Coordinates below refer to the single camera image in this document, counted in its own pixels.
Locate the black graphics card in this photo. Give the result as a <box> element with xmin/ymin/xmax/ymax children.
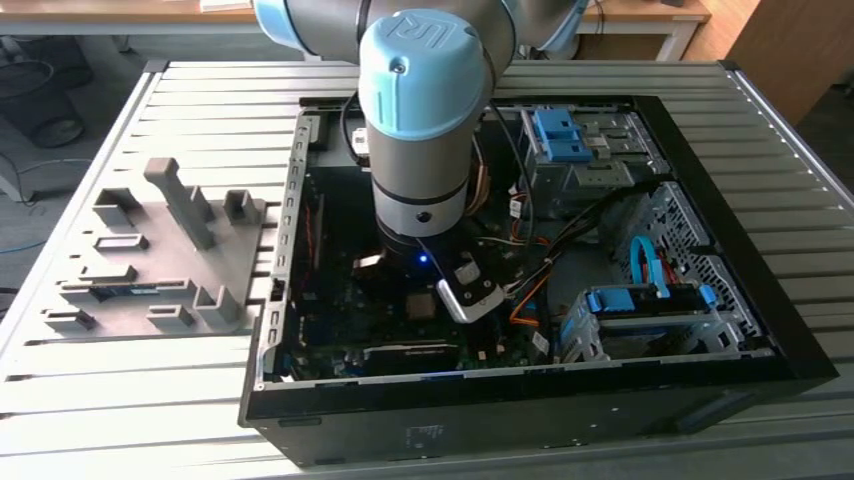
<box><xmin>362</xmin><ymin>340</ymin><xmax>464</xmax><ymax>375</ymax></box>

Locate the grey power supply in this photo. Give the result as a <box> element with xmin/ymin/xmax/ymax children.
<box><xmin>310</xmin><ymin>115</ymin><xmax>376</xmax><ymax>216</ymax></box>

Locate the orange wire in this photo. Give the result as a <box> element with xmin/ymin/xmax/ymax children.
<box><xmin>509</xmin><ymin>293</ymin><xmax>544</xmax><ymax>329</ymax></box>

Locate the grey parts rack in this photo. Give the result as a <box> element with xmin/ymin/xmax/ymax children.
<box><xmin>41</xmin><ymin>157</ymin><xmax>269</xmax><ymax>337</ymax></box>

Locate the black wire bundle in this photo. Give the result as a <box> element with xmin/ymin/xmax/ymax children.
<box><xmin>504</xmin><ymin>178</ymin><xmax>677</xmax><ymax>302</ymax></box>

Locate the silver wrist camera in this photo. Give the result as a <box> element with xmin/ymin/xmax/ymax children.
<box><xmin>436</xmin><ymin>251</ymin><xmax>510</xmax><ymax>325</ymax></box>

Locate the blue cable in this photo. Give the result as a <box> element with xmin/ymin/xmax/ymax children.
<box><xmin>0</xmin><ymin>239</ymin><xmax>50</xmax><ymax>257</ymax></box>

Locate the blue disk carrier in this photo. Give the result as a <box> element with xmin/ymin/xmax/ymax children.
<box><xmin>545</xmin><ymin>139</ymin><xmax>585</xmax><ymax>164</ymax></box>
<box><xmin>533</xmin><ymin>108</ymin><xmax>581</xmax><ymax>143</ymax></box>

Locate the silver CPU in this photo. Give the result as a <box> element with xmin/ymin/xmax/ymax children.
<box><xmin>405</xmin><ymin>293</ymin><xmax>438</xmax><ymax>320</ymax></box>

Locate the metal disk bay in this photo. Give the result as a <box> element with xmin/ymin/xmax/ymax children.
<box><xmin>517</xmin><ymin>107</ymin><xmax>672</xmax><ymax>236</ymax></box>
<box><xmin>556</xmin><ymin>283</ymin><xmax>764</xmax><ymax>364</ymax></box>

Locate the black PC case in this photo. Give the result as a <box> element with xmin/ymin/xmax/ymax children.
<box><xmin>238</xmin><ymin>93</ymin><xmax>840</xmax><ymax>470</ymax></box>

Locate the black disk in blue carrier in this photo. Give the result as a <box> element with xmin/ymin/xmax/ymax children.
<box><xmin>584</xmin><ymin>283</ymin><xmax>717</xmax><ymax>317</ymax></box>

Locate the red black labelled wire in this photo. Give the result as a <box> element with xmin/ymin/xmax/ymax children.
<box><xmin>506</xmin><ymin>185</ymin><xmax>540</xmax><ymax>249</ymax></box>

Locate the light blue data wire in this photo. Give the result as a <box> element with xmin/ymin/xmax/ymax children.
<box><xmin>629</xmin><ymin>234</ymin><xmax>674</xmax><ymax>300</ymax></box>

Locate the green motherboard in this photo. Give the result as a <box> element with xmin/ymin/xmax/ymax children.
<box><xmin>285</xmin><ymin>219</ymin><xmax>557</xmax><ymax>377</ymax></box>

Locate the wooden desk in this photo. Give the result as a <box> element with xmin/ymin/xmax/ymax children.
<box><xmin>0</xmin><ymin>0</ymin><xmax>714</xmax><ymax>62</ymax></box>

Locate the wooden cabinet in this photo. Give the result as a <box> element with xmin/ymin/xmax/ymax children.
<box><xmin>684</xmin><ymin>0</ymin><xmax>854</xmax><ymax>129</ymax></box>

